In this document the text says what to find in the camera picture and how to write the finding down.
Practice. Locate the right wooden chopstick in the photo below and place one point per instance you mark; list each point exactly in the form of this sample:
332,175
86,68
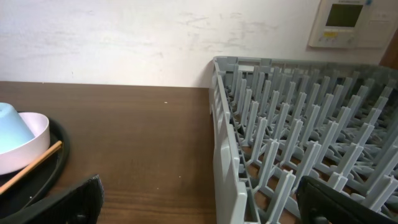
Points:
54,148

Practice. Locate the white wall control panel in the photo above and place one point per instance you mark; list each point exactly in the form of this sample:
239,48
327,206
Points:
348,24

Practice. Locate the light blue cup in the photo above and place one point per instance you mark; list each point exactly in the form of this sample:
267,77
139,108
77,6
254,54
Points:
14,131

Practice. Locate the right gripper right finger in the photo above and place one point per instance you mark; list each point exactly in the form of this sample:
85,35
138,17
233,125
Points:
320,204

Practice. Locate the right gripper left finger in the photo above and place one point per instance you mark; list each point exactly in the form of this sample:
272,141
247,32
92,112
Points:
80,203

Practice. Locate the round black serving tray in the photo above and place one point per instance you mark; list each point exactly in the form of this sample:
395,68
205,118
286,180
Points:
36,184

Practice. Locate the white bowl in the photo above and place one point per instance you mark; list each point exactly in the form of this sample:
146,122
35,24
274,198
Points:
25,154

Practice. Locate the grey dishwasher rack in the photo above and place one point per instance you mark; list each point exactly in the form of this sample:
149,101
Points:
277,121

